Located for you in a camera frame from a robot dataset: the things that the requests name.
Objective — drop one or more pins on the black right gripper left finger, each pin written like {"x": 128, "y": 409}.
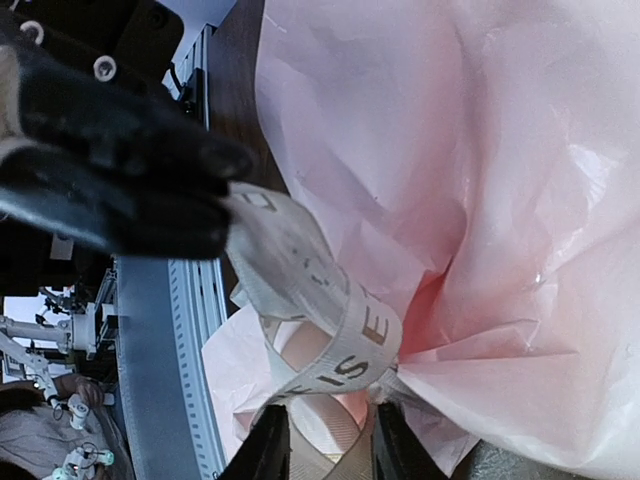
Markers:
{"x": 265, "y": 453}

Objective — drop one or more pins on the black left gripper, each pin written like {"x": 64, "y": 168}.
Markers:
{"x": 116, "y": 172}

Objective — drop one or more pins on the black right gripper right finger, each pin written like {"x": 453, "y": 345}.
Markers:
{"x": 397, "y": 454}

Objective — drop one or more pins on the beige printed ribbon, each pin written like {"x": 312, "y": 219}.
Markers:
{"x": 325, "y": 334}

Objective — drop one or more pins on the pink wrapping paper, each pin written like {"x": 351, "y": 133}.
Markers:
{"x": 474, "y": 165}

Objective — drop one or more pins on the person in background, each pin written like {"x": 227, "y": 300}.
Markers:
{"x": 35, "y": 439}

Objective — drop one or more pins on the aluminium front rail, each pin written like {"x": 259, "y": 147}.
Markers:
{"x": 167, "y": 310}

